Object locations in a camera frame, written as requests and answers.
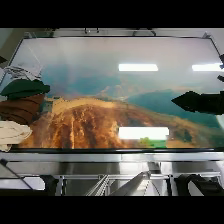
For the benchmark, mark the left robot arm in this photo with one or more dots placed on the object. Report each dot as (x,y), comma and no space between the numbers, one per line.
(50,185)

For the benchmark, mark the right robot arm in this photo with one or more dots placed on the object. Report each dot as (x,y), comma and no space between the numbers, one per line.
(200,102)

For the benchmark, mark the dark green garment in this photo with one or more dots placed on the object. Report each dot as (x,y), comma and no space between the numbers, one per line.
(25,88)

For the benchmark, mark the brown garment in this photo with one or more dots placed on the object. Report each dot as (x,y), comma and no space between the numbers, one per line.
(20,108)

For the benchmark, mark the white patterned garment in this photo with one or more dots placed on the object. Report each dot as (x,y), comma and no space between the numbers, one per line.
(23,71)

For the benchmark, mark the cream garment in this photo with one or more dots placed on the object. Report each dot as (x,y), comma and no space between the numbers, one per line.
(13,133)

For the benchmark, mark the silver frame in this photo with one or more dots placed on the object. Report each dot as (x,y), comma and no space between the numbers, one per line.
(100,158)

